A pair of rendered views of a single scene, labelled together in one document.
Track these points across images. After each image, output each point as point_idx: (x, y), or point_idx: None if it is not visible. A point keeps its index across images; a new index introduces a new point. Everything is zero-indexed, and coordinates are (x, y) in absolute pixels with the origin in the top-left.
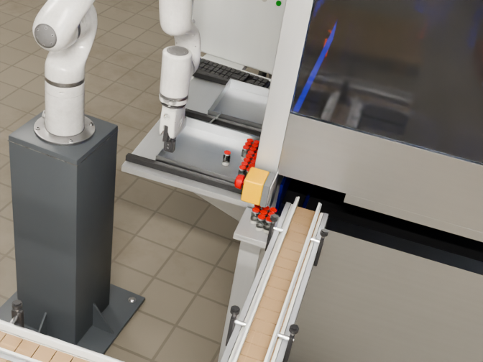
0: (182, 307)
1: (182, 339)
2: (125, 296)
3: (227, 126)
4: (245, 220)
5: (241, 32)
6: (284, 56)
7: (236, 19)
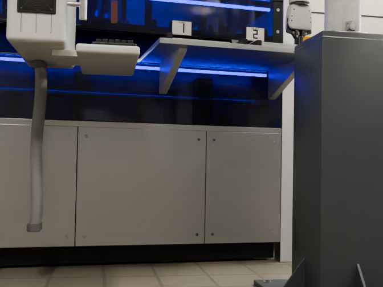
0: (232, 275)
1: (264, 271)
2: (268, 283)
3: None
4: None
5: (71, 16)
6: None
7: (71, 0)
